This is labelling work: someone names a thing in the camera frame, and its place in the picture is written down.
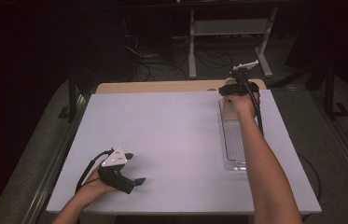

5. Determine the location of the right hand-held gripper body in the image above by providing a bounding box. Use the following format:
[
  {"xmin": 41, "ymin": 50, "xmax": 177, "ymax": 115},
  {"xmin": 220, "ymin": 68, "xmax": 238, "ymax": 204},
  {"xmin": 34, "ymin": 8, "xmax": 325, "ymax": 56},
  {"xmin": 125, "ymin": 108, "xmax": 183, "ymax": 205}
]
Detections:
[{"xmin": 218, "ymin": 60, "xmax": 260, "ymax": 97}]

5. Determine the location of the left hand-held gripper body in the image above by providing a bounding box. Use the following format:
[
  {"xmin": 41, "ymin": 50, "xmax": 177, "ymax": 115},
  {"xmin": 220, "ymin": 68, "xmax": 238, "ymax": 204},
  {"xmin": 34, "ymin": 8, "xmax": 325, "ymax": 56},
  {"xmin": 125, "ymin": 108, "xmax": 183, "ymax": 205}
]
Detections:
[{"xmin": 97, "ymin": 147, "xmax": 137, "ymax": 195}]

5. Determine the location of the clear plastic tray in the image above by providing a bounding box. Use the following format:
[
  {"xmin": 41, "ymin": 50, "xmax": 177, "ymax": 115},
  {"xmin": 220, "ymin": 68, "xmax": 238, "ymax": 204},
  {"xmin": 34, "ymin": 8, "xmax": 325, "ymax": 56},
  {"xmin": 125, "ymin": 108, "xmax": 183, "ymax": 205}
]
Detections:
[{"xmin": 217, "ymin": 96, "xmax": 249, "ymax": 172}]

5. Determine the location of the person's right hand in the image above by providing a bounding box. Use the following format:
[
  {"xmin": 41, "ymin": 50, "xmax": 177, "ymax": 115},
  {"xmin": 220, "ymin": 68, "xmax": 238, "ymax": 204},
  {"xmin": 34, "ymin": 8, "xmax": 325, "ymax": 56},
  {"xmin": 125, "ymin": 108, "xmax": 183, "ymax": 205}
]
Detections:
[{"xmin": 224, "ymin": 91, "xmax": 260, "ymax": 119}]

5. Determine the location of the person's left hand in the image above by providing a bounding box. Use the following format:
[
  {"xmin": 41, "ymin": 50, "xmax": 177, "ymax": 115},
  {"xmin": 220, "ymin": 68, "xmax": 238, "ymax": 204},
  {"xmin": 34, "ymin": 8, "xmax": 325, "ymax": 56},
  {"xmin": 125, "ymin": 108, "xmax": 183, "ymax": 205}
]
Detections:
[{"xmin": 75, "ymin": 167, "xmax": 119, "ymax": 203}]

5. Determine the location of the white metal stand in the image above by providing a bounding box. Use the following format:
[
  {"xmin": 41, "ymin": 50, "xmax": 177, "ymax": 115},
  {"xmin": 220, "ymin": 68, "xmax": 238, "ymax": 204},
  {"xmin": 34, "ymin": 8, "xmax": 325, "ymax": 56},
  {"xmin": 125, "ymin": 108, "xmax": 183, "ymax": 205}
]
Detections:
[{"xmin": 188, "ymin": 7, "xmax": 279, "ymax": 80}]

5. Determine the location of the wooden table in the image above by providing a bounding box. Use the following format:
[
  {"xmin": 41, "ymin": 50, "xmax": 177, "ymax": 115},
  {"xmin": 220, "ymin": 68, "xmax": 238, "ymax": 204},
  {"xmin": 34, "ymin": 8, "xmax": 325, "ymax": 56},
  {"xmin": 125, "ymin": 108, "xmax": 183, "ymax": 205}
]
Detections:
[{"xmin": 95, "ymin": 78, "xmax": 268, "ymax": 95}]

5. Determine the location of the black floor stand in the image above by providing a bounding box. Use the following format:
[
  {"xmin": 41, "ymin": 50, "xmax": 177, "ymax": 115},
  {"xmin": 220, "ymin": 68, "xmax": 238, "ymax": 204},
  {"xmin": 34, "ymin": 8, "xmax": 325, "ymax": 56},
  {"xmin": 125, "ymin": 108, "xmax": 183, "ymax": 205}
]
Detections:
[
  {"xmin": 323, "ymin": 62, "xmax": 348, "ymax": 119},
  {"xmin": 58, "ymin": 77, "xmax": 80, "ymax": 120}
]

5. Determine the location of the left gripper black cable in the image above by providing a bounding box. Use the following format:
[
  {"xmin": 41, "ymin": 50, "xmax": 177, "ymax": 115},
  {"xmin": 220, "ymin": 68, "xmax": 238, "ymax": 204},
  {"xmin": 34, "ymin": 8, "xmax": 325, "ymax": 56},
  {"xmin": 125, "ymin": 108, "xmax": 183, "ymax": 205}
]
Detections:
[{"xmin": 74, "ymin": 149, "xmax": 115, "ymax": 194}]

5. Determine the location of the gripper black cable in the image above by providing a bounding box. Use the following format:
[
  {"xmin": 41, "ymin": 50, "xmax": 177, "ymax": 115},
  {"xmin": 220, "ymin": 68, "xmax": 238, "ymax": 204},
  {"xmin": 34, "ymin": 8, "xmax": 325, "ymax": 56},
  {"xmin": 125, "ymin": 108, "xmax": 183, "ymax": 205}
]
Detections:
[
  {"xmin": 238, "ymin": 70, "xmax": 265, "ymax": 137},
  {"xmin": 74, "ymin": 149, "xmax": 115, "ymax": 194}
]

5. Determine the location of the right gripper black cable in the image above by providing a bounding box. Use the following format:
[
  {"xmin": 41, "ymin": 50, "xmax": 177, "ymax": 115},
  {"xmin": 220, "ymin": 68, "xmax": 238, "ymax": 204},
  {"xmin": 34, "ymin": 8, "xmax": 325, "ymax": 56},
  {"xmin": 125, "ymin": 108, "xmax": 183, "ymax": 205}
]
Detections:
[{"xmin": 238, "ymin": 70, "xmax": 265, "ymax": 137}]

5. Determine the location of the aluminium frame rail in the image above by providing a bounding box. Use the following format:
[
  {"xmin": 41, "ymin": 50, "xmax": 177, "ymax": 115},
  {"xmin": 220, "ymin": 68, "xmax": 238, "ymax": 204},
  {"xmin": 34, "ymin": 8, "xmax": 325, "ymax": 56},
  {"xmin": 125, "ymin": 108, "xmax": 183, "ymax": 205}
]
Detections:
[
  {"xmin": 21, "ymin": 92, "xmax": 90, "ymax": 224},
  {"xmin": 310, "ymin": 91, "xmax": 348, "ymax": 200}
]

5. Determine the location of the tangle of floor cables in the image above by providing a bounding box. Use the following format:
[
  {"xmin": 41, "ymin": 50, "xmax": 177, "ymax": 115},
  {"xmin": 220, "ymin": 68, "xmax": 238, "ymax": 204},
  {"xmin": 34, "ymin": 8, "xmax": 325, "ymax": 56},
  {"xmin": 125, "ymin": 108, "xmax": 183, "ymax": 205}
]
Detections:
[{"xmin": 123, "ymin": 34, "xmax": 235, "ymax": 82}]

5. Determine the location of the thin black floor cable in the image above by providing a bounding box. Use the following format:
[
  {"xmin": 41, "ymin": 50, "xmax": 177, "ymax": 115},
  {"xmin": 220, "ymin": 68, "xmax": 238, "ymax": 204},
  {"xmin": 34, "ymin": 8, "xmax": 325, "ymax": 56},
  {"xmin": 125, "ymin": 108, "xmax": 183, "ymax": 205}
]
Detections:
[{"xmin": 297, "ymin": 153, "xmax": 323, "ymax": 202}]

